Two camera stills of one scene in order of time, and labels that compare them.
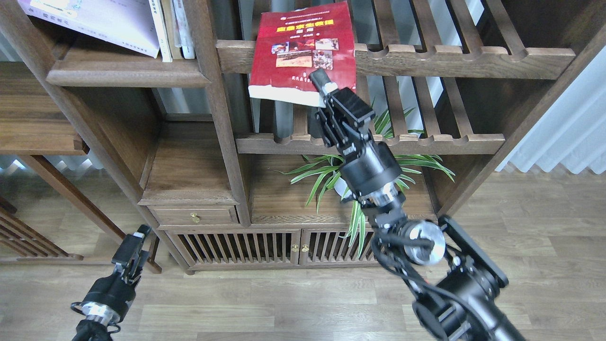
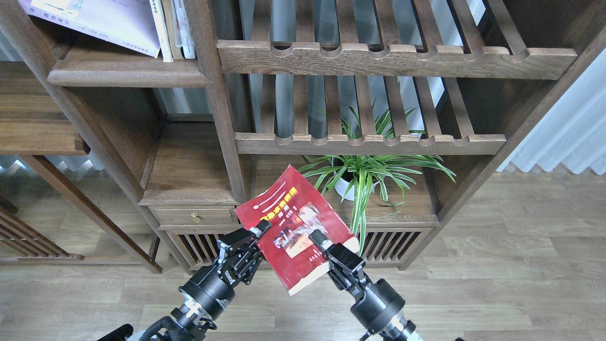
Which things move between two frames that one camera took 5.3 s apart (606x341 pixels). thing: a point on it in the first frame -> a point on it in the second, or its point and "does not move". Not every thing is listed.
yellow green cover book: (161, 31) does not move
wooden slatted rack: (22, 240) does not move
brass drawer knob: (195, 218) does not move
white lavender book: (135, 23) does not move
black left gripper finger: (127, 255) -> (235, 239)
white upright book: (184, 30) does not move
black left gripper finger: (143, 258) -> (242, 268)
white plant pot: (340, 186) does not move
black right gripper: (371, 177) -> (380, 303)
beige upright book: (167, 9) does not move
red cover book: (289, 45) -> (293, 207)
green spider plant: (325, 169) does not move
